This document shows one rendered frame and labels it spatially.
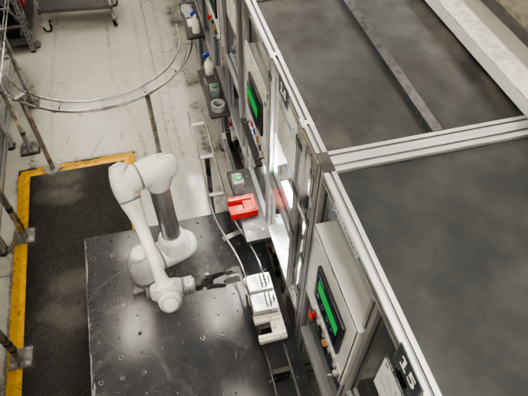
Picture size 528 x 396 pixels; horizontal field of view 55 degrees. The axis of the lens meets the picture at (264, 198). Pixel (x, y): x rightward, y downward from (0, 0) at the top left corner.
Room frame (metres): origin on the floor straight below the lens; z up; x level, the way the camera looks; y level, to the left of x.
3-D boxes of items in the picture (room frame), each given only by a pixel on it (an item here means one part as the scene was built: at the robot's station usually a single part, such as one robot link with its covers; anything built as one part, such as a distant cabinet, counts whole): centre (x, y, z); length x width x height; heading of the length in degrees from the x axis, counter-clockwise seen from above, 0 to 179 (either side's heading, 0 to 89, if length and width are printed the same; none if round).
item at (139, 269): (1.49, 0.65, 0.85); 0.18 x 0.16 x 0.22; 123
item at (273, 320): (1.22, -0.01, 0.84); 0.36 x 0.14 x 0.10; 15
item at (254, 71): (1.96, -0.06, 1.60); 0.42 x 0.29 x 0.46; 15
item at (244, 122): (1.92, 0.07, 1.37); 0.36 x 0.04 x 0.04; 15
